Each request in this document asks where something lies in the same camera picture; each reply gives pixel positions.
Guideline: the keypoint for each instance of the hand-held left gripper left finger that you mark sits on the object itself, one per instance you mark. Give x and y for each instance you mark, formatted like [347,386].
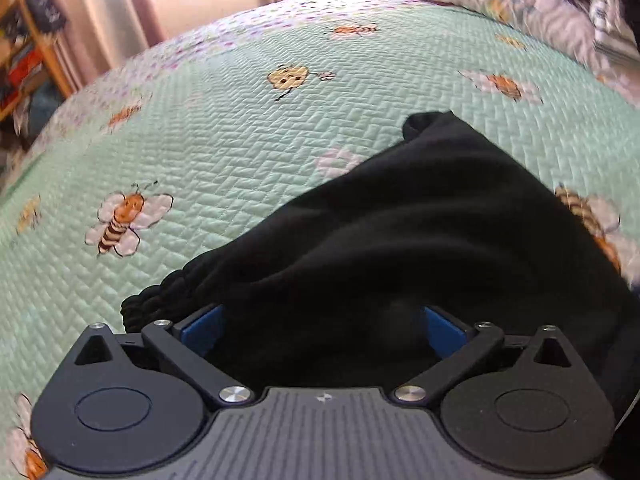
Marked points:
[200,335]

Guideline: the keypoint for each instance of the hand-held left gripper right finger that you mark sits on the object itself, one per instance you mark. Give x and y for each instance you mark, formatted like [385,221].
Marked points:
[445,332]

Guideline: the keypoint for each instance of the black pants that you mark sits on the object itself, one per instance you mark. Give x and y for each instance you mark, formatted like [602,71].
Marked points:
[425,240]

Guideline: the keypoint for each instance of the green bee-print quilt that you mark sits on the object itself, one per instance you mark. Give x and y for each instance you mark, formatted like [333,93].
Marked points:
[200,150]

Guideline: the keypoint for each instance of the blue plastic bag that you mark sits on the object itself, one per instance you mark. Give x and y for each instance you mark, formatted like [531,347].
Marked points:
[45,105]

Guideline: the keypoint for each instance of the wooden bookshelf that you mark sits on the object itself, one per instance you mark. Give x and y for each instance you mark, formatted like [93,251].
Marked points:
[59,72]

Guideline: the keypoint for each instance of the white black striped garment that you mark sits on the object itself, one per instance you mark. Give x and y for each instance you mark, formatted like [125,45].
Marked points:
[607,20]

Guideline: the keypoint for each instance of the navy hanging bag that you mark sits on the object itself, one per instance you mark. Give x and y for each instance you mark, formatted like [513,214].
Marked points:
[47,10]

